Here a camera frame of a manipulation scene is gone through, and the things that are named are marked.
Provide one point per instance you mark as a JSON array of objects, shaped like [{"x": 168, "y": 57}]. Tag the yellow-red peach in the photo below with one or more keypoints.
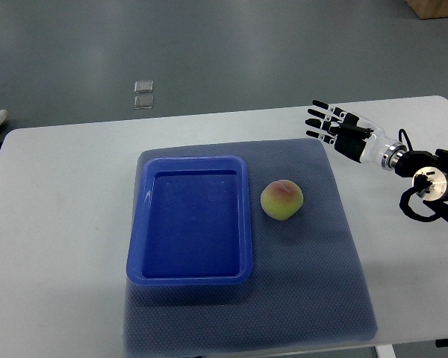
[{"x": 281, "y": 199}]

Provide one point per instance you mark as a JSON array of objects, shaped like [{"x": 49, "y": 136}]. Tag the white table leg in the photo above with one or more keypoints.
[{"x": 385, "y": 351}]

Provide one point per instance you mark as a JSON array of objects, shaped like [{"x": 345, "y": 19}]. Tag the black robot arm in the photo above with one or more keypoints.
[{"x": 429, "y": 181}]

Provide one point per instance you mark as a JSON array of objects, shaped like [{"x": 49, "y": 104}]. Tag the upper metal floor plate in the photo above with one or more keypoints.
[{"x": 143, "y": 86}]

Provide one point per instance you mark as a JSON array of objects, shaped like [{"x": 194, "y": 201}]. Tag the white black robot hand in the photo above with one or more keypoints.
[{"x": 353, "y": 136}]

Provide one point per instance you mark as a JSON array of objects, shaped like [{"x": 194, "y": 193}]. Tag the blue plastic tray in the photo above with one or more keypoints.
[{"x": 192, "y": 223}]

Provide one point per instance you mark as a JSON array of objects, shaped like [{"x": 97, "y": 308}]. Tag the blue-grey mesh mat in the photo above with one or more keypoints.
[{"x": 306, "y": 287}]

